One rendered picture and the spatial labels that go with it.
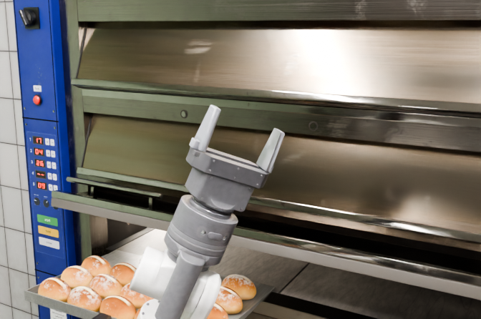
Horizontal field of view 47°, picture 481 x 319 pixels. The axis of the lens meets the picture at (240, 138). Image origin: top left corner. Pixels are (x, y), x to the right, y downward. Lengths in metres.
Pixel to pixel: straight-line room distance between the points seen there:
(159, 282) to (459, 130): 0.69
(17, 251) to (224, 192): 1.38
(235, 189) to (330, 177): 0.55
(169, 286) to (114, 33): 0.97
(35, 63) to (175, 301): 1.13
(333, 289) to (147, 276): 0.84
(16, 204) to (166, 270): 1.25
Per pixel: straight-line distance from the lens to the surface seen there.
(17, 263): 2.08
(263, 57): 1.31
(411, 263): 1.14
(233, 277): 1.47
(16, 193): 1.98
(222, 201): 0.76
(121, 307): 1.39
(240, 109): 1.35
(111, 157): 1.62
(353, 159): 1.28
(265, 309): 1.49
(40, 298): 1.54
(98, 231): 1.79
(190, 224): 0.75
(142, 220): 1.41
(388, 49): 1.22
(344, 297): 1.52
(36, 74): 1.75
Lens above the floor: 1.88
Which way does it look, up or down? 12 degrees down
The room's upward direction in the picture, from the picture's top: straight up
